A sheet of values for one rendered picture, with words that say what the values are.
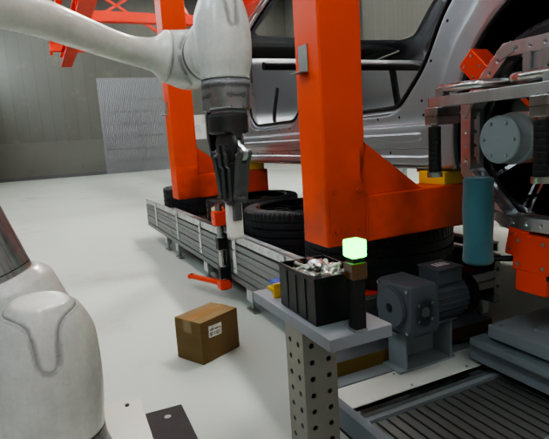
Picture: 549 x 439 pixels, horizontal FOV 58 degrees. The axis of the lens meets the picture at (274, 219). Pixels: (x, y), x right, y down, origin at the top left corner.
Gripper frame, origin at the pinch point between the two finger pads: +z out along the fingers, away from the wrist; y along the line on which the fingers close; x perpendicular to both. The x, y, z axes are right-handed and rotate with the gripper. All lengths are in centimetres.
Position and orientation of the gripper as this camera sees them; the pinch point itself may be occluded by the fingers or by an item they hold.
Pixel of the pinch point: (234, 220)
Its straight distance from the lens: 94.7
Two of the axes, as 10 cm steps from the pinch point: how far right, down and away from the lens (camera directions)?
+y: 5.3, 0.9, -8.4
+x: 8.5, -1.2, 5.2
